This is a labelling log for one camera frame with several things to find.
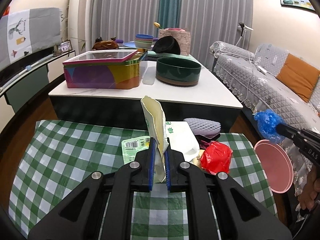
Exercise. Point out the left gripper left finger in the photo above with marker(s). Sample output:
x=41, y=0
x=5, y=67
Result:
x=100, y=207

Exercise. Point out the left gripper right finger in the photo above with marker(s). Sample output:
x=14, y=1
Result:
x=217, y=206

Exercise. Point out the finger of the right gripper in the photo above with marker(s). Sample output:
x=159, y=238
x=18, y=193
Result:
x=288, y=131

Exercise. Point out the blue plastic bag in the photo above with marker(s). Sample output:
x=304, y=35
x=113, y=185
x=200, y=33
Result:
x=266, y=122

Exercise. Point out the cream torn paper packaging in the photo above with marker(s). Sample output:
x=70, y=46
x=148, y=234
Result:
x=156, y=124

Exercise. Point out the pink plastic trash bin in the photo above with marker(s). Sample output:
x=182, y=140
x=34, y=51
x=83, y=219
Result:
x=276, y=164

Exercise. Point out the person's right hand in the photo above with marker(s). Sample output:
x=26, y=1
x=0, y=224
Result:
x=310, y=190

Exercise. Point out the red plastic bag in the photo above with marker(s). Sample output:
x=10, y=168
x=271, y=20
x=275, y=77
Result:
x=216, y=158

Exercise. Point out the orange cushion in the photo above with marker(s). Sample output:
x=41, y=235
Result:
x=299, y=76

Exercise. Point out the green white checkered tablecloth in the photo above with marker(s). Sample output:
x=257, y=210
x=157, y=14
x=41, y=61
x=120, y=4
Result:
x=62, y=154

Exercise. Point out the grey quilted sofa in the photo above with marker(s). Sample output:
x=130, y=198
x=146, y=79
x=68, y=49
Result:
x=252, y=79

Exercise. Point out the green label packet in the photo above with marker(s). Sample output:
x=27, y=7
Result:
x=130, y=147

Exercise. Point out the white bag green print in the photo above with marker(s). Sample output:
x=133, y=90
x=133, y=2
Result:
x=182, y=139

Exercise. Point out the white top coffee table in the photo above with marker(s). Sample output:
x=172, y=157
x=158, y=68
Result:
x=121, y=108

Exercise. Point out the white clip lamp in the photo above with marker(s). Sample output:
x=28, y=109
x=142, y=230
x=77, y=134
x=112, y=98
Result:
x=243, y=28

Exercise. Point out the dark green round tin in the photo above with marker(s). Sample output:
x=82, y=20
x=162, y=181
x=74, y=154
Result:
x=178, y=72

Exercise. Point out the colourful rectangular tin box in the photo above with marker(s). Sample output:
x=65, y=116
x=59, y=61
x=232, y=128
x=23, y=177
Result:
x=106, y=69

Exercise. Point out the pink lace basket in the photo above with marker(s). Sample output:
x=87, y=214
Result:
x=182, y=36

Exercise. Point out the grey pleated curtain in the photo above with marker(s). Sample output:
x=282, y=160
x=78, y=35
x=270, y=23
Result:
x=207, y=21

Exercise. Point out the white black tv cabinet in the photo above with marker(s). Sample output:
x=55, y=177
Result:
x=45, y=75

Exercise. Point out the frosted plastic tube case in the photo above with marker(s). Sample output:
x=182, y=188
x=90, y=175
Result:
x=148, y=75

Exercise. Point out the black hat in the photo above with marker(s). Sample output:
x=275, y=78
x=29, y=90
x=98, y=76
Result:
x=167, y=44

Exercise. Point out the mint green flat tray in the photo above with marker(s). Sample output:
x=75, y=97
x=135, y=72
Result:
x=153, y=54

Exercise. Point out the brown figurine ornament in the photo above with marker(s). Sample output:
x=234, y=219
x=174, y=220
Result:
x=100, y=44

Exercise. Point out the teal curtain panel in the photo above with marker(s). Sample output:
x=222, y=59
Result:
x=169, y=13

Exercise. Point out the stack of coloured bowls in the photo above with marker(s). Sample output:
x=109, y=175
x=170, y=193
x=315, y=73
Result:
x=143, y=41

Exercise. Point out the grey cloth covered television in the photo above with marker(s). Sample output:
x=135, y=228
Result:
x=29, y=31

